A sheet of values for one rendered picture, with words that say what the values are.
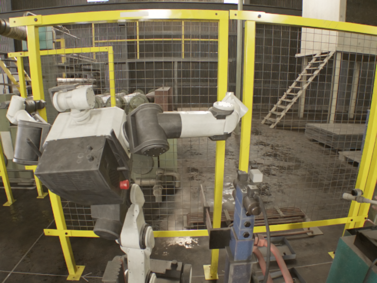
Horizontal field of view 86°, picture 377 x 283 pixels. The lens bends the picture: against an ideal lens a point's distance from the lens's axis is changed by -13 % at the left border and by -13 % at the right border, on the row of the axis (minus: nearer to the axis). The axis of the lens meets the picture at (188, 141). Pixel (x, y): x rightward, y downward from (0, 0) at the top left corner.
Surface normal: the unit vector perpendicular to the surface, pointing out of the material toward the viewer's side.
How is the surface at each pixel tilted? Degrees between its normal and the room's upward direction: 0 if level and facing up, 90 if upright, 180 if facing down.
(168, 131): 105
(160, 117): 51
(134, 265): 79
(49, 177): 122
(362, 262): 90
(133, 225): 100
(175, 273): 45
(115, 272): 0
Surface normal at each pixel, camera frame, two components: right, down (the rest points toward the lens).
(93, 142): -0.07, -0.67
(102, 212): -0.12, 0.04
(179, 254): 0.00, -0.97
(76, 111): 0.06, 0.73
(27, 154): 0.56, 0.09
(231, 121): 0.50, 0.43
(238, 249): 0.06, 0.26
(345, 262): -1.00, 0.01
